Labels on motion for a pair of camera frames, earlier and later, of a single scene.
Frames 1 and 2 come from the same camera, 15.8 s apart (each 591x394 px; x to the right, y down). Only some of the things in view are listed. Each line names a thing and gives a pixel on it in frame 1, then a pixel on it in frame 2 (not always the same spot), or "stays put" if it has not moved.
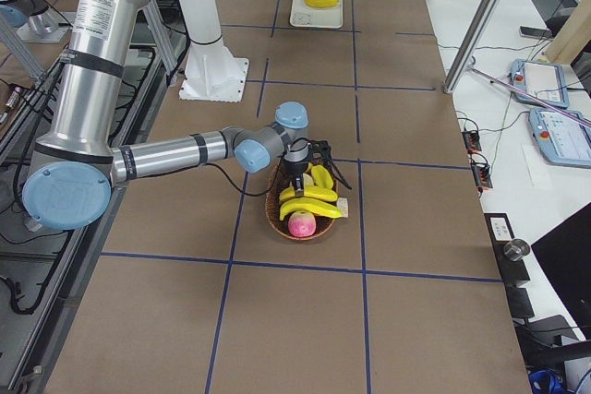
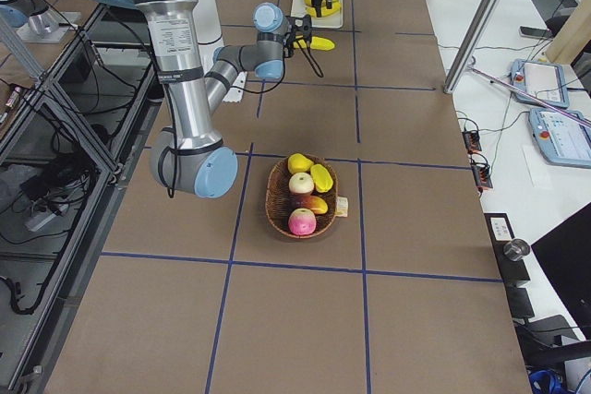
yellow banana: (319, 194) to (325, 12)
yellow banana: (310, 205) to (319, 42)
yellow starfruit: (321, 178) stays put
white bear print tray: (305, 15) stays put
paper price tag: (342, 204) stays put
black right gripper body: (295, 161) to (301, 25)
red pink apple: (302, 224) stays put
